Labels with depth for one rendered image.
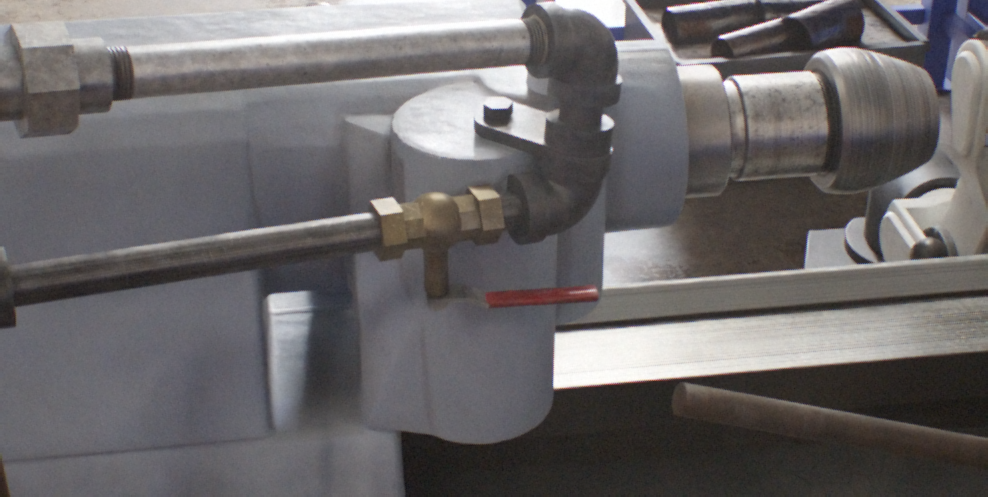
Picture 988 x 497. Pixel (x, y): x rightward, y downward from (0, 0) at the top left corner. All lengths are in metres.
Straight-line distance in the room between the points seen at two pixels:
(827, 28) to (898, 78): 2.21
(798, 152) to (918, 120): 0.07
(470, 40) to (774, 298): 0.60
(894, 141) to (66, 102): 0.50
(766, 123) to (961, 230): 1.42
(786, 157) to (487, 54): 0.28
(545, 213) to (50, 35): 0.25
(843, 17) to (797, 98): 2.27
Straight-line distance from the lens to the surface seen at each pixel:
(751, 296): 1.24
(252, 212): 0.82
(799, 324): 1.23
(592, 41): 0.71
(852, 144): 0.92
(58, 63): 0.62
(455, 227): 0.72
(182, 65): 0.64
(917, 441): 0.83
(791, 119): 0.91
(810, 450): 1.27
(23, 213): 0.83
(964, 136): 2.17
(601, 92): 0.72
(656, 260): 2.88
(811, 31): 3.12
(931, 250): 1.67
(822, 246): 2.64
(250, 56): 0.65
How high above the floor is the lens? 1.51
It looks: 30 degrees down
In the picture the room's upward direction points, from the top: straight up
